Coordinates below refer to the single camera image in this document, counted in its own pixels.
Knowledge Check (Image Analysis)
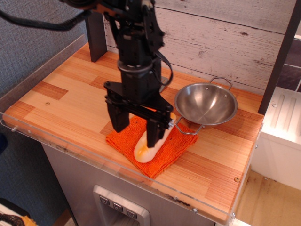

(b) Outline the orange knitted cloth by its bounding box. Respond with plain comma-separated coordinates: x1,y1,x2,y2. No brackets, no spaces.
106,114,198,179

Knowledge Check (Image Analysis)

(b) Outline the clear acrylic table guard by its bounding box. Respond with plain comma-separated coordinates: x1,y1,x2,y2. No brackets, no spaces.
2,110,263,226

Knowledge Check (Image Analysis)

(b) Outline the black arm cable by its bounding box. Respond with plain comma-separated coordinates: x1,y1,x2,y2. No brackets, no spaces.
150,50,174,87

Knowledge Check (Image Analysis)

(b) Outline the white ridged side counter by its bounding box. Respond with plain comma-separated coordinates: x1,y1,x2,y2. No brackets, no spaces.
250,35,301,191

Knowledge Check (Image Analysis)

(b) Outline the dark grey left post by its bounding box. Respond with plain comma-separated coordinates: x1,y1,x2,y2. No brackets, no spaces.
86,12,107,62

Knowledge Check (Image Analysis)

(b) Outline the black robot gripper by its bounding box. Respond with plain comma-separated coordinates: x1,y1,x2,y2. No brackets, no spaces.
104,60,173,148

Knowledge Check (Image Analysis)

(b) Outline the green handled grey spatula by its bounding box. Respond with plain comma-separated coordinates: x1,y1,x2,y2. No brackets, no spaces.
161,76,169,86

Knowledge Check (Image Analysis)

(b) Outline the orange object bottom left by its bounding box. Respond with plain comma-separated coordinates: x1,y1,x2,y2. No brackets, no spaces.
20,216,37,226

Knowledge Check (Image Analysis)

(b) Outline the dark grey right post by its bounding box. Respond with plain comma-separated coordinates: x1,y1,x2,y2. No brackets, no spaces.
258,0,301,115

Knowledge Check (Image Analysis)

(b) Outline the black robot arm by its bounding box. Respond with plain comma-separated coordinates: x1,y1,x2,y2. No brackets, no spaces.
67,0,173,147

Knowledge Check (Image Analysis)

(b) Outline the silver dispenser panel with buttons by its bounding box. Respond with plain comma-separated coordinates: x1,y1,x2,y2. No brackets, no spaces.
93,185,151,226

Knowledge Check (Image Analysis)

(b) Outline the steel bowl with handles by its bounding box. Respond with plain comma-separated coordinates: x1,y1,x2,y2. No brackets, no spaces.
174,77,238,135

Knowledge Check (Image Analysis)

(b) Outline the dark grey post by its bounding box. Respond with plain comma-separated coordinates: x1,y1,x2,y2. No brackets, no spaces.
258,0,301,115
86,12,107,62

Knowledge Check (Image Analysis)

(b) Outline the toy hot dog bun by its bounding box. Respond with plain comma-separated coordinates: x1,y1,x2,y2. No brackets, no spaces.
134,111,177,163

